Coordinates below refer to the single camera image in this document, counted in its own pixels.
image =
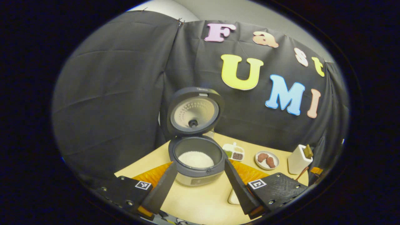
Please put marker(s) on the grey rice cooker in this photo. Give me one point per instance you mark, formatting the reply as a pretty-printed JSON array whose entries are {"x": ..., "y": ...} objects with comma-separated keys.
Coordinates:
[{"x": 195, "y": 180}]

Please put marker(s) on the brown toast slice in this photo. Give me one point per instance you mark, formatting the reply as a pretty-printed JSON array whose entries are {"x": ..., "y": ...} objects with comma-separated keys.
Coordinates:
[{"x": 308, "y": 151}]

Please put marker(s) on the round white plate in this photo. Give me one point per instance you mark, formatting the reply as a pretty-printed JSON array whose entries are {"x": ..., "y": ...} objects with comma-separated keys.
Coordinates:
[{"x": 260, "y": 165}]

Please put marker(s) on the white rice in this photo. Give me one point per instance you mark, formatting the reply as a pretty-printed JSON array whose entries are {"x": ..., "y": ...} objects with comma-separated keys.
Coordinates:
[{"x": 196, "y": 159}]

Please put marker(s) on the clear glass bottle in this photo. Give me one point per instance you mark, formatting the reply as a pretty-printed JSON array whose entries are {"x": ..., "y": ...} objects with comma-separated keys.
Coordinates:
[{"x": 210, "y": 134}]

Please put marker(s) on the white divided bean dish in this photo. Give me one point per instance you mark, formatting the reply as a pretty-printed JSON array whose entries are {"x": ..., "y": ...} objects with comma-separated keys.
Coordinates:
[{"x": 232, "y": 149}]

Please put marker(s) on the black backdrop cloth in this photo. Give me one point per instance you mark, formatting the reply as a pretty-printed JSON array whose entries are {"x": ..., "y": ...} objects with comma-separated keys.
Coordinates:
[{"x": 109, "y": 93}]

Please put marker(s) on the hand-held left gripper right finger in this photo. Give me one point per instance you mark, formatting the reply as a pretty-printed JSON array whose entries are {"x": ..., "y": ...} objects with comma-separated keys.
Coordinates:
[{"x": 239, "y": 187}]

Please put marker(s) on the round brown meat piece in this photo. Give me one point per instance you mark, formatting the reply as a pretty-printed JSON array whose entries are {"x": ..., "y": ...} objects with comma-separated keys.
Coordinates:
[{"x": 262, "y": 157}]

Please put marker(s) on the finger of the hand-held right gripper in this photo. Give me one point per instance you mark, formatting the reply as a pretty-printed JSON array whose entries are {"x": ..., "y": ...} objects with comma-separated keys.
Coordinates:
[{"x": 316, "y": 170}]

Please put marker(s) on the brown wooden spoon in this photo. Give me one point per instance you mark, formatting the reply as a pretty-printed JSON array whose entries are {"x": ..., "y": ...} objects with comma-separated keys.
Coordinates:
[{"x": 302, "y": 173}]

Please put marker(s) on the white toaster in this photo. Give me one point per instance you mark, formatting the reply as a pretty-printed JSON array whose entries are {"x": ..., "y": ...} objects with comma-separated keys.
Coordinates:
[{"x": 298, "y": 161}]

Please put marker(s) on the long brown meat piece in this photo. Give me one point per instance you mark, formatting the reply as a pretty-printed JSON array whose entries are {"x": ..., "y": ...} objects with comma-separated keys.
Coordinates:
[{"x": 271, "y": 162}]

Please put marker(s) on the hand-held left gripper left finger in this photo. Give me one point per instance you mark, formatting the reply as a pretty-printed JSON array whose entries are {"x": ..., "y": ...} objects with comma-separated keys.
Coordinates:
[{"x": 164, "y": 190}]

